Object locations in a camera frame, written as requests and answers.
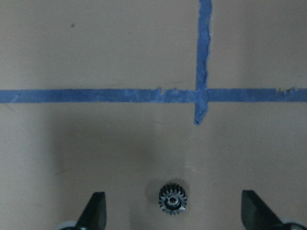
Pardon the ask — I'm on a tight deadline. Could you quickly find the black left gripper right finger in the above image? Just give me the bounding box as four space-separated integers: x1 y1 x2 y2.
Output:
241 190 287 230

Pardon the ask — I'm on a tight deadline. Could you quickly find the small black bearing gear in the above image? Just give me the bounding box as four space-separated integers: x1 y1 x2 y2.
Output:
158 183 187 215

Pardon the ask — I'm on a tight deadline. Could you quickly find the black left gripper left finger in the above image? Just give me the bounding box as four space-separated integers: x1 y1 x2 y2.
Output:
75 192 106 230

